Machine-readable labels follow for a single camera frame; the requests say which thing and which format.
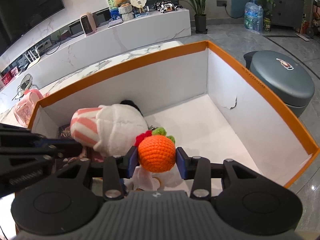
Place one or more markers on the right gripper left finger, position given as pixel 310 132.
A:
pixel 115 169

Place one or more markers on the white dog plush striped hat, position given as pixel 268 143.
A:
pixel 109 130

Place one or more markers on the white crochet doll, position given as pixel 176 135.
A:
pixel 144 180

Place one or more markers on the potted green plant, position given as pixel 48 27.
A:
pixel 198 5

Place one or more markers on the white wifi router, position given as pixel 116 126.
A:
pixel 33 56

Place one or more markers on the orange cardboard box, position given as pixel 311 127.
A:
pixel 214 107

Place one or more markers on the black television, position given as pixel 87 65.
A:
pixel 20 16

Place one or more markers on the white marble tv console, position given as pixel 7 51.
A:
pixel 104 43

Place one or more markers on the pink space heater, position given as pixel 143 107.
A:
pixel 88 24

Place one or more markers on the pink mini backpack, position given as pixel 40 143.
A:
pixel 24 108

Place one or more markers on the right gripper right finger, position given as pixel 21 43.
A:
pixel 197 169

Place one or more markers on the white baby bouncer chair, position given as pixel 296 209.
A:
pixel 26 84

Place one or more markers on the grey round stool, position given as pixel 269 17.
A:
pixel 284 76

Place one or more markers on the black white toy car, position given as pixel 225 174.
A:
pixel 166 6

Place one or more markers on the small bear plush on shelf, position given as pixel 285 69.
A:
pixel 121 3

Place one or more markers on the dark grey drawer cabinet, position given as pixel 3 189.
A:
pixel 287 13

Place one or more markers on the red gift box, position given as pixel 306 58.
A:
pixel 10 74

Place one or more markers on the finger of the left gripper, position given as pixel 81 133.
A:
pixel 62 145
pixel 23 152

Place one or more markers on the orange crochet ball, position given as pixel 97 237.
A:
pixel 156 150

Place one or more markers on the blue water jug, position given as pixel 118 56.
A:
pixel 253 17

